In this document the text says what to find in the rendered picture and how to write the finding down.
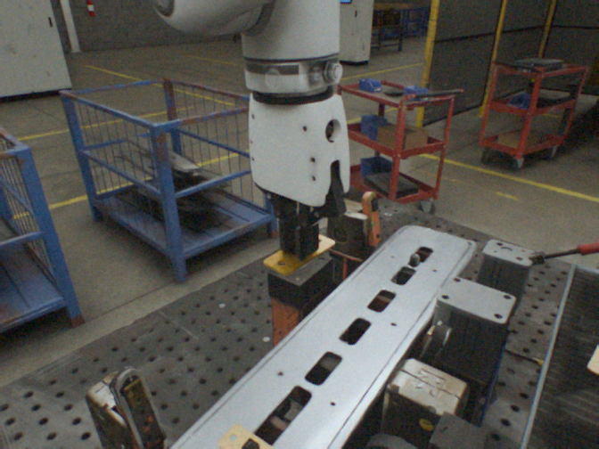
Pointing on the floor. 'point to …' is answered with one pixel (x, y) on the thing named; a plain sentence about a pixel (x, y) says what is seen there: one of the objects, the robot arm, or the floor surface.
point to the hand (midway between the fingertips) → (299, 234)
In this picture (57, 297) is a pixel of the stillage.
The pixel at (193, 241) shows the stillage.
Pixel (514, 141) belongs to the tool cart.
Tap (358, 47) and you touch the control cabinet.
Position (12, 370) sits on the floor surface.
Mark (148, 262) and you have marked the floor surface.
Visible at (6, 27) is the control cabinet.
